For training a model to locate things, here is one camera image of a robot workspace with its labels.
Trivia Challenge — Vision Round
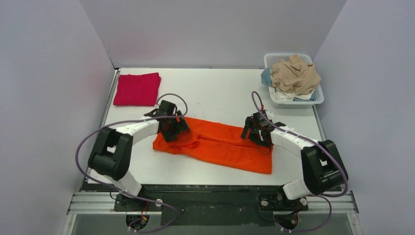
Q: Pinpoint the white garment in basket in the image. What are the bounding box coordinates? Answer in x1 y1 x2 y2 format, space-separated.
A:
270 88 316 101

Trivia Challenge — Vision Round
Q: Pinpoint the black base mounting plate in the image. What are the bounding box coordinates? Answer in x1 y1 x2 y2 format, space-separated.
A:
90 185 335 231

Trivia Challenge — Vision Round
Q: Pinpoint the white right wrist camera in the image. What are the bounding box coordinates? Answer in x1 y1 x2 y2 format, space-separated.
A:
265 110 274 119

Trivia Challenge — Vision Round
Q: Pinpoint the blue garment in basket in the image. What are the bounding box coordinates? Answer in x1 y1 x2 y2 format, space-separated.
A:
260 68 272 87

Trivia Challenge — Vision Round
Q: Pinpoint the orange t-shirt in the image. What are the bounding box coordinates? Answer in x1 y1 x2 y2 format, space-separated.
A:
153 117 273 174

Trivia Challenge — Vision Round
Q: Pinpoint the folded red t-shirt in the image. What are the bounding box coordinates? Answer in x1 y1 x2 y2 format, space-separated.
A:
113 72 161 107

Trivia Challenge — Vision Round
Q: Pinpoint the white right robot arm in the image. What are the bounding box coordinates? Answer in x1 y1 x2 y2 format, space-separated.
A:
241 110 348 210

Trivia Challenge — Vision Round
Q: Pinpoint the beige crumpled t-shirt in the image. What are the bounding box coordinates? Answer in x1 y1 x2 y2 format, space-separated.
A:
271 54 321 94

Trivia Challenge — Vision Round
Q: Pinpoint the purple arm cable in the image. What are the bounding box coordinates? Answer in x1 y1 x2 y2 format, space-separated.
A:
251 91 349 198
75 93 189 234

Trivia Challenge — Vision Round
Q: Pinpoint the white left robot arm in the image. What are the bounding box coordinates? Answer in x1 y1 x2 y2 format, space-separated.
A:
88 100 190 211

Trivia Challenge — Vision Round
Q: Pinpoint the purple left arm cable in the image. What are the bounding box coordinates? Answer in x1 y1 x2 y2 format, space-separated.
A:
75 93 189 234

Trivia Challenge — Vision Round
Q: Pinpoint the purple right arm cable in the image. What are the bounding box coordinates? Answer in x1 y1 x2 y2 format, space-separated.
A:
251 91 349 198

